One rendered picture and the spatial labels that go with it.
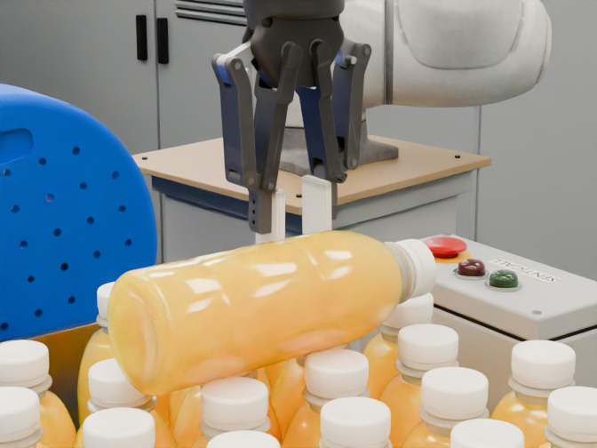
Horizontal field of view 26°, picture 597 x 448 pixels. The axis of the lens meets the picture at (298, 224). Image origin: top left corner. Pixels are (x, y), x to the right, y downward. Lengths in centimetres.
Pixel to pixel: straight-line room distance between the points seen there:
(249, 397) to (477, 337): 28
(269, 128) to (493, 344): 23
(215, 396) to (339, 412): 7
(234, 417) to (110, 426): 7
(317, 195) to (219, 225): 76
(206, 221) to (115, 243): 66
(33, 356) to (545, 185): 227
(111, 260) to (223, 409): 40
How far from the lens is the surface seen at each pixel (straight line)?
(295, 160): 172
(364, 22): 171
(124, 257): 112
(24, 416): 74
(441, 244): 105
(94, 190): 110
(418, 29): 169
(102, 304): 92
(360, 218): 167
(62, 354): 105
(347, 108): 100
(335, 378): 78
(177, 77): 343
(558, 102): 298
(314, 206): 100
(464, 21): 166
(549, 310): 95
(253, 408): 74
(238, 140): 94
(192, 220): 180
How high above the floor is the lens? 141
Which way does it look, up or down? 16 degrees down
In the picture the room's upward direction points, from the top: straight up
